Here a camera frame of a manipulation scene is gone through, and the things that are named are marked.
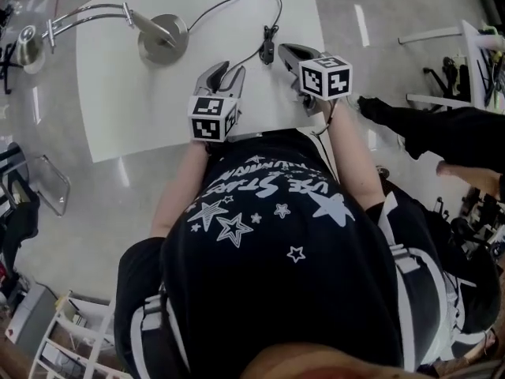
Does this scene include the white shelf rack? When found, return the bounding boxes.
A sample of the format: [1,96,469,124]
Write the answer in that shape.
[27,289,122,379]

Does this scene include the black star print t-shirt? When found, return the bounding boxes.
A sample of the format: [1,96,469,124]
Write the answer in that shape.
[114,128,499,379]

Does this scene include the grey box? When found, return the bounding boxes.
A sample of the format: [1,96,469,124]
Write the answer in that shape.
[10,282,60,357]

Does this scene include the person's right forearm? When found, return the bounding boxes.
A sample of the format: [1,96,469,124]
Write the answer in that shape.
[322,95,386,209]

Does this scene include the black lamp power cable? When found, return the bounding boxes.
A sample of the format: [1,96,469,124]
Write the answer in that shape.
[188,0,283,66]

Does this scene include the black office chair base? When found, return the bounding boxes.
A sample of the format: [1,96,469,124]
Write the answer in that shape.
[0,33,25,95]

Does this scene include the silver desk lamp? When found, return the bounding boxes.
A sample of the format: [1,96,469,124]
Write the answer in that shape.
[15,1,190,74]

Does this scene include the person's left forearm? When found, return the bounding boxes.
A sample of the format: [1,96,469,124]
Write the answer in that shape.
[149,140,211,238]

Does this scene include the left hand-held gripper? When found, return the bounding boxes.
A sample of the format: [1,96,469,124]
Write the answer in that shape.
[187,60,247,144]

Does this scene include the white metal table frame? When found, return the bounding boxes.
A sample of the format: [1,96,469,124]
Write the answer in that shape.
[397,19,505,112]

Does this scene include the white harness strap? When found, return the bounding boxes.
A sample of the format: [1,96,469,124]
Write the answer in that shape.
[388,245,451,357]
[129,293,189,379]

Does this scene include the clear plastic chair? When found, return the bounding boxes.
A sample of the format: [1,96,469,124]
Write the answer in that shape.
[26,154,73,218]

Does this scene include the black bag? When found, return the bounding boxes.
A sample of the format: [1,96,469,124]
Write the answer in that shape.
[0,167,41,280]

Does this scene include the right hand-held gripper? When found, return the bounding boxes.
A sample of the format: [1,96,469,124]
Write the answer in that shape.
[278,43,354,118]

